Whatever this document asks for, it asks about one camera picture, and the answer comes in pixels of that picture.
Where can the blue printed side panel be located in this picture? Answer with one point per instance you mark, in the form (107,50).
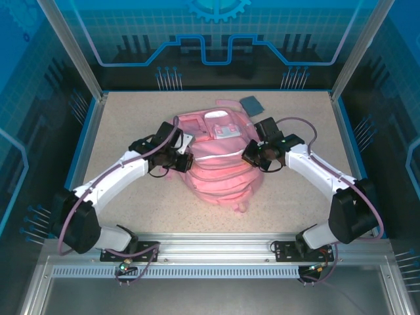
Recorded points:
(387,115)
(33,115)

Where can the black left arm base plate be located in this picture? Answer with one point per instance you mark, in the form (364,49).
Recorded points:
(111,254)

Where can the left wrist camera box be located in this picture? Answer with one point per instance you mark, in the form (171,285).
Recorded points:
(186,141)

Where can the pink school backpack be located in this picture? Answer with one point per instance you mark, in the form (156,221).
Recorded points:
(223,177)

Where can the small circuit board with light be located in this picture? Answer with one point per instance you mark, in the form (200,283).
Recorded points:
(316,269)
(124,267)

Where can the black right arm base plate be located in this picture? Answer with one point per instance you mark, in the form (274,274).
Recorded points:
(282,252)

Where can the grey-blue flat pouch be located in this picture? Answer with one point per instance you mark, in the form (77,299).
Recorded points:
(252,105)

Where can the wide blue printed panel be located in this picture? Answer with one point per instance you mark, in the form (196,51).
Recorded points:
(131,19)

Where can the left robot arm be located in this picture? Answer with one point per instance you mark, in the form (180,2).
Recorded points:
(111,177)

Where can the aluminium frame post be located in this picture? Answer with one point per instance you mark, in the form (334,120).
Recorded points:
(354,49)
(78,55)

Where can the grey metal lower tray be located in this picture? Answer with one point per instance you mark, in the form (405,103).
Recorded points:
(213,298)

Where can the aluminium profile rail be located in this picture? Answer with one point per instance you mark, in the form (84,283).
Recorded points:
(213,244)

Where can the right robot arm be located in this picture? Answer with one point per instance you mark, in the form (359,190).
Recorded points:
(315,167)

